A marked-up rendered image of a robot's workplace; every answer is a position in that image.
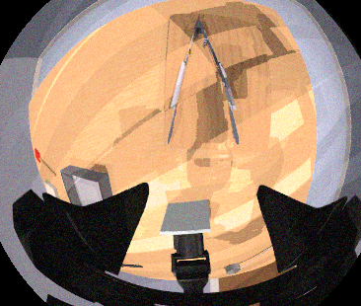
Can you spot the grey long-handled saucepan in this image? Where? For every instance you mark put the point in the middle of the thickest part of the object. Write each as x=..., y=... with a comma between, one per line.
x=236, y=267

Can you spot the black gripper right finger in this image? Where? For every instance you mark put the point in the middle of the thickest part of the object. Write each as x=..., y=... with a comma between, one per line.
x=291, y=224

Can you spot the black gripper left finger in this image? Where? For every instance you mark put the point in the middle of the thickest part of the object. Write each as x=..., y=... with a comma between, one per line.
x=106, y=227

